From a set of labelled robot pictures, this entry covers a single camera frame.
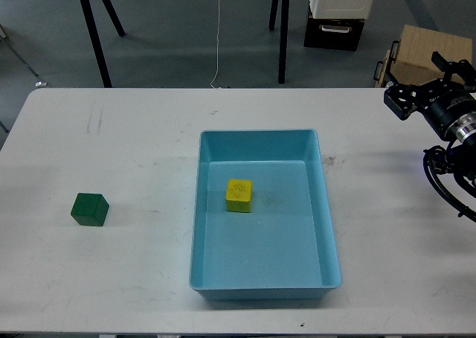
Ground yellow wooden cube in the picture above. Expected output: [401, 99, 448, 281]
[225, 179, 253, 213]

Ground black right table legs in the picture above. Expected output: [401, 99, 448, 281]
[268, 0, 290, 84]

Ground light blue plastic bin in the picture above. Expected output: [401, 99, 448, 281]
[190, 130, 342, 300]

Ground white hanging cord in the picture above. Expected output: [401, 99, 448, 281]
[210, 0, 232, 91]

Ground green wooden cube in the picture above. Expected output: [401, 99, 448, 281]
[71, 193, 109, 226]

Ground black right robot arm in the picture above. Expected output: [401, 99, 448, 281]
[384, 51, 475, 221]

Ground black left table legs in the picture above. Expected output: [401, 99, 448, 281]
[74, 0, 126, 89]

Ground black table legs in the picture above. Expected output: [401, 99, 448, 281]
[74, 0, 126, 89]
[268, 0, 290, 84]

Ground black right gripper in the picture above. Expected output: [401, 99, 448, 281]
[384, 51, 475, 139]

